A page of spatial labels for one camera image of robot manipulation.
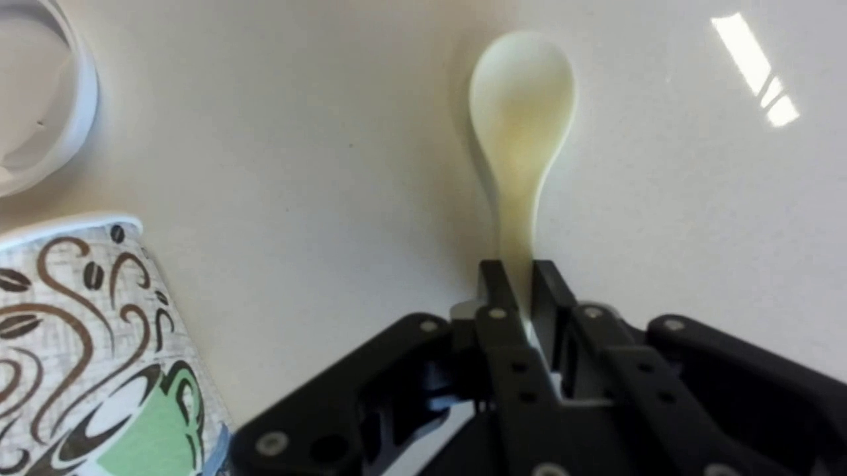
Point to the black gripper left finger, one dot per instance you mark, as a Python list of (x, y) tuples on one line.
[(368, 409)]

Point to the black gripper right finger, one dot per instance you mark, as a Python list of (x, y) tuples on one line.
[(697, 399)]

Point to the white plastic spoon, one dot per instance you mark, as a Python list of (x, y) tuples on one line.
[(520, 107)]

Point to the tipped patterned paper cup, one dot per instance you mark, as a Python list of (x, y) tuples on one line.
[(98, 373)]

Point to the white plastic cup lid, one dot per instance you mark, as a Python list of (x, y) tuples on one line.
[(49, 94)]

